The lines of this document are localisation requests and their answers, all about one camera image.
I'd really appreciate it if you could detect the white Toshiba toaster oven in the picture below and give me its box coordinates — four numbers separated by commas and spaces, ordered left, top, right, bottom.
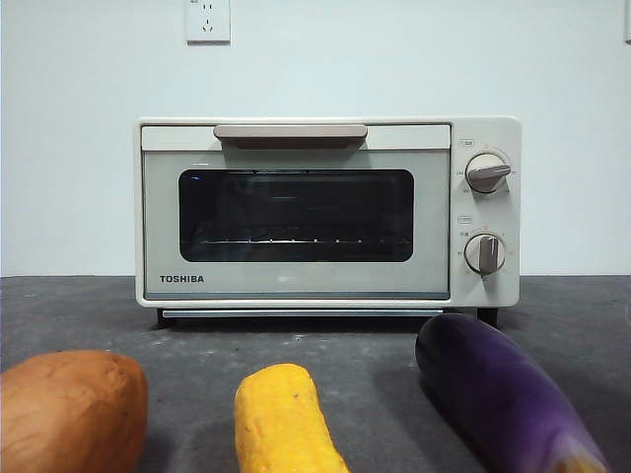
136, 115, 523, 330

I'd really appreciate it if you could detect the brown sweet potato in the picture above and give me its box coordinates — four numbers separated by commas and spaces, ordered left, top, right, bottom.
0, 349, 149, 473

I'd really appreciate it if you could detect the beige oven door handle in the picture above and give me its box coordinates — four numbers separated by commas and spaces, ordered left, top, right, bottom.
212, 124, 369, 150

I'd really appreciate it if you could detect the oven door with glass window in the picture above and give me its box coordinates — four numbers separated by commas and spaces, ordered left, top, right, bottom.
140, 123, 453, 302

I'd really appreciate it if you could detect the white wall socket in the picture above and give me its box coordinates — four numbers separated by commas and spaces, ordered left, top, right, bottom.
185, 0, 232, 46

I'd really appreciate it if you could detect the large temperature knob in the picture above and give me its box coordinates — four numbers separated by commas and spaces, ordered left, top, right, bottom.
465, 152, 513, 194

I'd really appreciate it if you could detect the wire oven rack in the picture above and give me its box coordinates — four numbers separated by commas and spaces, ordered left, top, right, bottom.
189, 235, 411, 248

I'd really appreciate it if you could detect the yellow corn cob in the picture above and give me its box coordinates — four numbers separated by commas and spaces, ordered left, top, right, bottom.
233, 363, 351, 473

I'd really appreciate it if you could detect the small timer knob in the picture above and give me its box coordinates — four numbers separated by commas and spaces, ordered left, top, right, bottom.
464, 232, 507, 275

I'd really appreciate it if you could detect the purple eggplant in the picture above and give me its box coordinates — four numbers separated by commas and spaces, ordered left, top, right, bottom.
415, 313, 610, 473

